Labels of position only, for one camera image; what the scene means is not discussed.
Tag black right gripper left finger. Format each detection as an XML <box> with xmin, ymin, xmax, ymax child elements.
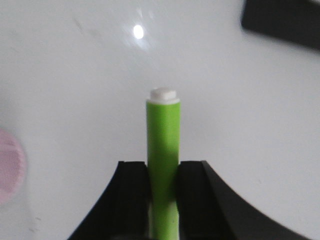
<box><xmin>69</xmin><ymin>161</ymin><xmax>151</xmax><ymax>240</ymax></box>

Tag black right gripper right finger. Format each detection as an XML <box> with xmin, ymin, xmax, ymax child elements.
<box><xmin>176</xmin><ymin>160</ymin><xmax>318</xmax><ymax>240</ymax></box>

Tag black mouse pad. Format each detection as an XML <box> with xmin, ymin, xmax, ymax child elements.
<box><xmin>240</xmin><ymin>0</ymin><xmax>320</xmax><ymax>50</ymax></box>

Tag pink mesh pen holder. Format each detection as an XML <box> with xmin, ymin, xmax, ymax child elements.
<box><xmin>0</xmin><ymin>129</ymin><xmax>27</xmax><ymax>205</ymax></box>

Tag green highlighter pen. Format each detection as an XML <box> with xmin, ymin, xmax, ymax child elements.
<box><xmin>146</xmin><ymin>87</ymin><xmax>181</xmax><ymax>240</ymax></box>

